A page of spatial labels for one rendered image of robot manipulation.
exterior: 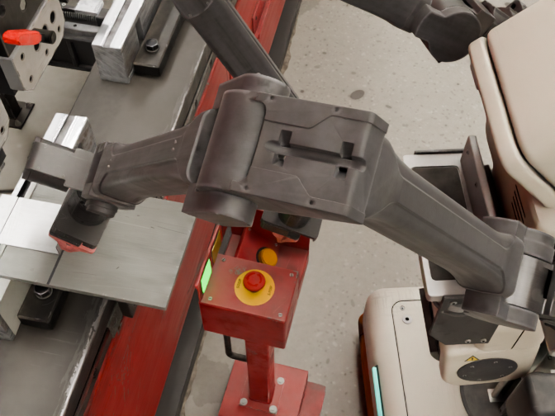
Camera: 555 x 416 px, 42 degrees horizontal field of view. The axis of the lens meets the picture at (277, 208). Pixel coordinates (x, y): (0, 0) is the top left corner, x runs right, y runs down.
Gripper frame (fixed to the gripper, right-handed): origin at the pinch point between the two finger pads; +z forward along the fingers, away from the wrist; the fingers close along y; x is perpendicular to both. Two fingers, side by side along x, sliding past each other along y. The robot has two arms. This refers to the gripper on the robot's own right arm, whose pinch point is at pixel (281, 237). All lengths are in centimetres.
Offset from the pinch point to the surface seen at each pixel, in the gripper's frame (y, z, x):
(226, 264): 7.7, 4.2, 6.7
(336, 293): -29, 76, -33
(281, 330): -5.2, 4.5, 15.4
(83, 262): 28.7, -13.3, 23.1
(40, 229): 36.8, -11.3, 19.5
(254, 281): 2.3, -0.3, 10.3
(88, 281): 26.7, -13.8, 25.9
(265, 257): 0.9, 7.5, 0.8
